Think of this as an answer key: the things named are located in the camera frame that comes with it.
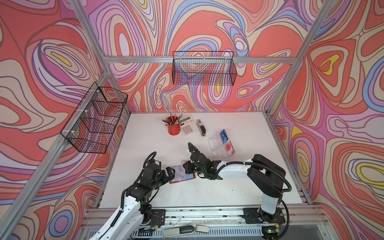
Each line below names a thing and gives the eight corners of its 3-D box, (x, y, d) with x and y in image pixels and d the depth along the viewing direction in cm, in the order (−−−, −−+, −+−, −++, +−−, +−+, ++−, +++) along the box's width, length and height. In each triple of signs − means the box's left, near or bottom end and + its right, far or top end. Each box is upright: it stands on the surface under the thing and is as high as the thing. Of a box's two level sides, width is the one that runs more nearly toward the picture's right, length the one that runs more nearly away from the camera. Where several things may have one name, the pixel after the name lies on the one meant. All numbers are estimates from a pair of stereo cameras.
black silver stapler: (201, 137, 105) (201, 134, 102) (195, 122, 114) (195, 119, 111) (207, 136, 106) (207, 133, 103) (201, 121, 115) (201, 118, 112)
